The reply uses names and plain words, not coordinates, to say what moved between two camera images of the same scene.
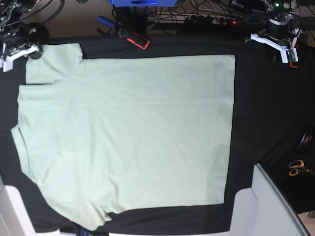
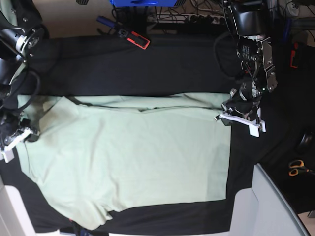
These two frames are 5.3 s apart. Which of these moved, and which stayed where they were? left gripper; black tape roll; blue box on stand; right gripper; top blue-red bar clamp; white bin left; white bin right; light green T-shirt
Moved: right gripper; light green T-shirt; left gripper
Stayed: blue box on stand; white bin left; white bin right; top blue-red bar clamp; black tape roll
